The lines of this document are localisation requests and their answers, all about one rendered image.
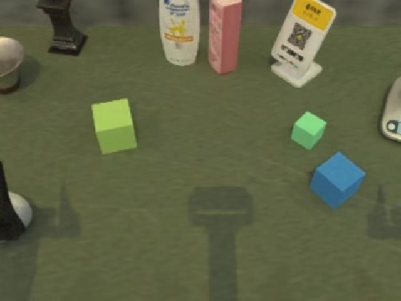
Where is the small green cube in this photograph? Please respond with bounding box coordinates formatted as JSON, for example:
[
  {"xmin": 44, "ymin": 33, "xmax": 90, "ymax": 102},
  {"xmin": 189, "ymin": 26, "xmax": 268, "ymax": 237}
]
[{"xmin": 290, "ymin": 110, "xmax": 327, "ymax": 151}]

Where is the pink tall carton box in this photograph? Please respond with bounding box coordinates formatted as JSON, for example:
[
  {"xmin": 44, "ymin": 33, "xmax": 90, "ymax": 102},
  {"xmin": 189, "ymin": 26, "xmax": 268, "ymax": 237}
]
[{"xmin": 207, "ymin": 0, "xmax": 243, "ymax": 75}]

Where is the white QR code sign stand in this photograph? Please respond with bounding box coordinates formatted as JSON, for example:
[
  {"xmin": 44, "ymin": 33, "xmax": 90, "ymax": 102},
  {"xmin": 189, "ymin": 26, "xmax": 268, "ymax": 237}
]
[{"xmin": 270, "ymin": 0, "xmax": 338, "ymax": 88}]

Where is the black tower figurine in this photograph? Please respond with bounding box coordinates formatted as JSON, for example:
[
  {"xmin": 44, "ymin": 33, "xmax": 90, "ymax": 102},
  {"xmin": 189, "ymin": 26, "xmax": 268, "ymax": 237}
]
[{"xmin": 0, "ymin": 161, "xmax": 26, "ymax": 241}]

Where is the blue cube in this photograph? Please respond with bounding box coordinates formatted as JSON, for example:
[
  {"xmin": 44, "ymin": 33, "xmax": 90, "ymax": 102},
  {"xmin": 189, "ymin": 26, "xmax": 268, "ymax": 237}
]
[{"xmin": 310, "ymin": 151, "xmax": 366, "ymax": 210}]

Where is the grey kitchen scale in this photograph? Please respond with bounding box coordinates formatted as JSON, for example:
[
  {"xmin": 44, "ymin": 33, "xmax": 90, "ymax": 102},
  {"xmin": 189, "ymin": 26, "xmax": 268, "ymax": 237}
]
[{"xmin": 379, "ymin": 76, "xmax": 401, "ymax": 144}]

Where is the white computer mouse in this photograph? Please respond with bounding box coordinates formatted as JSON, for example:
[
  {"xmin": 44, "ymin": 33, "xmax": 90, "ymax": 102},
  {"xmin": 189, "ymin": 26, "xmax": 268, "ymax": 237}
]
[{"xmin": 8, "ymin": 191, "xmax": 33, "ymax": 228}]

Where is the large lime green cube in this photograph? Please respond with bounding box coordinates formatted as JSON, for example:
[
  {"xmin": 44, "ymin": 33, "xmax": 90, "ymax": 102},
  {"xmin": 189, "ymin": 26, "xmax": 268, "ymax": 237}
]
[{"xmin": 91, "ymin": 98, "xmax": 138, "ymax": 155}]

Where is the white shampoo bottle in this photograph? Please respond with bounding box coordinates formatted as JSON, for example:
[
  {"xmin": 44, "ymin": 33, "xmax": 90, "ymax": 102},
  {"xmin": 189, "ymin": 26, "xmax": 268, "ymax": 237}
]
[{"xmin": 158, "ymin": 0, "xmax": 201, "ymax": 66}]

